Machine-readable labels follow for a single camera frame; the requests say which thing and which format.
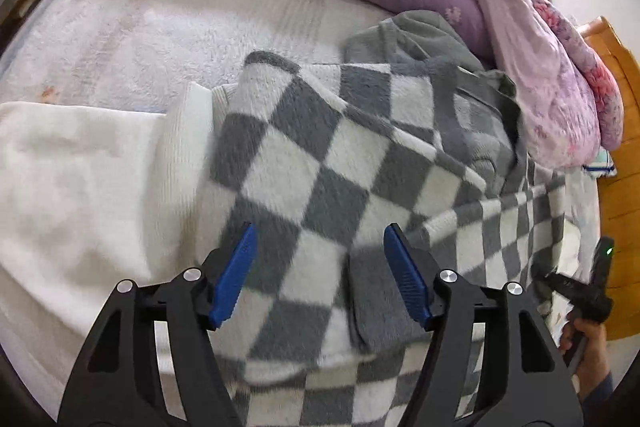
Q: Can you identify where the blue plaid cloth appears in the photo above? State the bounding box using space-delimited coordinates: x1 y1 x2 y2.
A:
582 149 617 178

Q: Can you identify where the pink floral quilt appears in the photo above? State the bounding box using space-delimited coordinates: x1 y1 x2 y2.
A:
417 0 625 170

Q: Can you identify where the person's right hand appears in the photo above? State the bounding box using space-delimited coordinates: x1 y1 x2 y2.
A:
558 320 609 402

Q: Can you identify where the white fuzzy bed blanket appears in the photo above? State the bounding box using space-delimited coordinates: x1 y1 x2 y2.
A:
0 0 602 413

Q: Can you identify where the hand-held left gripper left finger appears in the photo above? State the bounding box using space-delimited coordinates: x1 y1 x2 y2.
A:
57 222 258 427

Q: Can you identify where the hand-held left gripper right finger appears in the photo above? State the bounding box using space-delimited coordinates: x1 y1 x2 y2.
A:
383 223 585 427

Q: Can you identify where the wooden bedside cabinet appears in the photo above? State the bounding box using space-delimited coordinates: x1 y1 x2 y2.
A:
575 16 640 343

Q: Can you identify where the person's right forearm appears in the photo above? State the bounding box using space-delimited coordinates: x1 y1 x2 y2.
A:
577 371 615 409

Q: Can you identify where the white knit garment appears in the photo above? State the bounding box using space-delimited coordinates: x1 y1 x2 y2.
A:
0 83 216 348

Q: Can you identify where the grey white checkered fleece garment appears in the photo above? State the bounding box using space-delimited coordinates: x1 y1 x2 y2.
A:
192 9 581 427

